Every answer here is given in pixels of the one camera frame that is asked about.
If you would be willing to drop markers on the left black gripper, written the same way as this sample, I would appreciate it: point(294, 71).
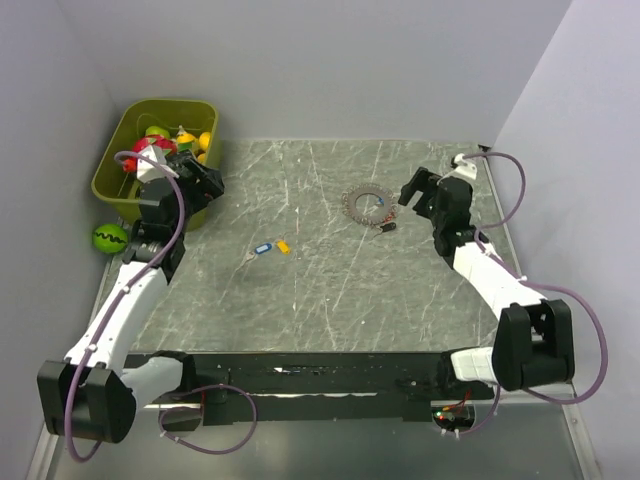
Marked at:
point(208, 187)

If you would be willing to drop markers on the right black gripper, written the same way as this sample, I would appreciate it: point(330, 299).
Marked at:
point(422, 181)

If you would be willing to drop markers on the black key fob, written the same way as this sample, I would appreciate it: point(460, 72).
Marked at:
point(388, 227)

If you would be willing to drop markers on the blue tag key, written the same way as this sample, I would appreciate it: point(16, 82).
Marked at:
point(258, 250)

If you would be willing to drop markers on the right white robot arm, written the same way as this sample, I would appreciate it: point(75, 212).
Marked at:
point(533, 344)

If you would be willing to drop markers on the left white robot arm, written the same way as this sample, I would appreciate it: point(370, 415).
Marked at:
point(89, 394)

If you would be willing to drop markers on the yellow lemon toy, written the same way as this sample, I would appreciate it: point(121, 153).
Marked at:
point(204, 141)

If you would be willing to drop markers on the olive green plastic bin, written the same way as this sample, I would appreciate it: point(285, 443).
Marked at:
point(181, 121)

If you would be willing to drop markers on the yellow tag key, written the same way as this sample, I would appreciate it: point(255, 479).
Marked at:
point(283, 246)

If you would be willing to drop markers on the green watermelon ball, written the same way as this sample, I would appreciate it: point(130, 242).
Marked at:
point(110, 238)

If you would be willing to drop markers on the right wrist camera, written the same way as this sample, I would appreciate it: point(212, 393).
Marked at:
point(463, 168)

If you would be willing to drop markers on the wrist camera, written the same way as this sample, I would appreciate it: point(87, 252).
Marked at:
point(463, 168)
point(149, 169)

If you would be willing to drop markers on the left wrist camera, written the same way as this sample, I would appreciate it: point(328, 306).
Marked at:
point(149, 169)

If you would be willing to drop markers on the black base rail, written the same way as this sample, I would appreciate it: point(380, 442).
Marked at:
point(305, 386)

